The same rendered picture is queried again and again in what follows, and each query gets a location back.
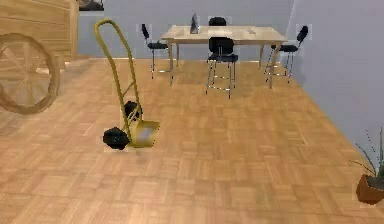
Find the houseplant in brown pot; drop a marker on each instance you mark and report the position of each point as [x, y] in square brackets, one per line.
[370, 188]

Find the light wooden table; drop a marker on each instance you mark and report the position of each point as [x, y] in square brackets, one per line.
[230, 34]

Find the dark framed wall picture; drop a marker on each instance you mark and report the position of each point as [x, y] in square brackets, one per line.
[90, 4]

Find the yellow hand truck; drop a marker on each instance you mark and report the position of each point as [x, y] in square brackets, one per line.
[117, 76]

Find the black chair with metal legs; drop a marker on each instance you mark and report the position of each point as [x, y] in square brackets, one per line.
[151, 45]
[217, 21]
[289, 48]
[221, 50]

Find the wooden cart with wheel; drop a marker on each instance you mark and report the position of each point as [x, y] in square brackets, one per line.
[36, 40]

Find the grey pointed vase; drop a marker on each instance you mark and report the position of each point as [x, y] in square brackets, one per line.
[194, 25]

